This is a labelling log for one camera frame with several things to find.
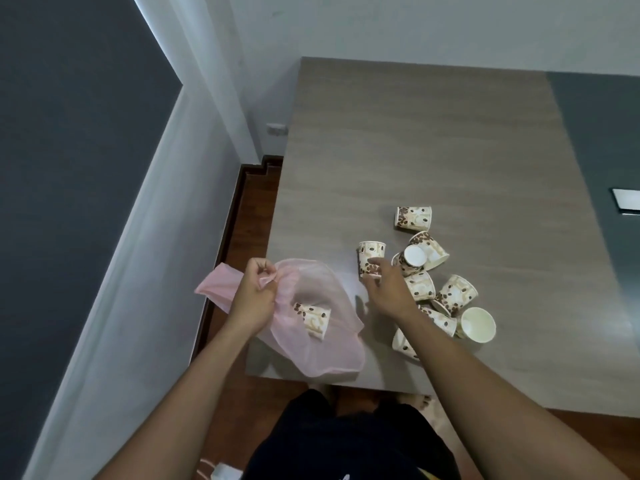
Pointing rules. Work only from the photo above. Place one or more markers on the person's right foot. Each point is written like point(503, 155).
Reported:
point(422, 402)

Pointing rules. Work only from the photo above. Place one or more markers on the white wall outlet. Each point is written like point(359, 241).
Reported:
point(276, 128)

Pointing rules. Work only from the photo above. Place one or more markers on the dark brown wooden baseboard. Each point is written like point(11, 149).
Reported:
point(221, 259)

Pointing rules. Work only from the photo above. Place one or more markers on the person's left forearm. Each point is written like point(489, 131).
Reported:
point(190, 409)

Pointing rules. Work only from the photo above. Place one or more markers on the person's black clothes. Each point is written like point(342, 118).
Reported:
point(350, 444)

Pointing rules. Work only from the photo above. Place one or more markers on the coffee bean print paper cup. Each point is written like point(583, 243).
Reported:
point(413, 218)
point(477, 324)
point(432, 249)
point(404, 344)
point(412, 258)
point(441, 319)
point(456, 293)
point(421, 285)
point(370, 254)
point(312, 318)

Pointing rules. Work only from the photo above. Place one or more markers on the person's right hand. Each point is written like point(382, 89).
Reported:
point(395, 294)

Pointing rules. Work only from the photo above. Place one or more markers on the person's right forearm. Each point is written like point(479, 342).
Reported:
point(500, 409)

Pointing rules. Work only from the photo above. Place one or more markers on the pink plastic bag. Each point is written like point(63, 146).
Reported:
point(325, 354)

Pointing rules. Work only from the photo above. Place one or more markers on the person's left hand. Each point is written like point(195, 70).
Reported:
point(255, 294)

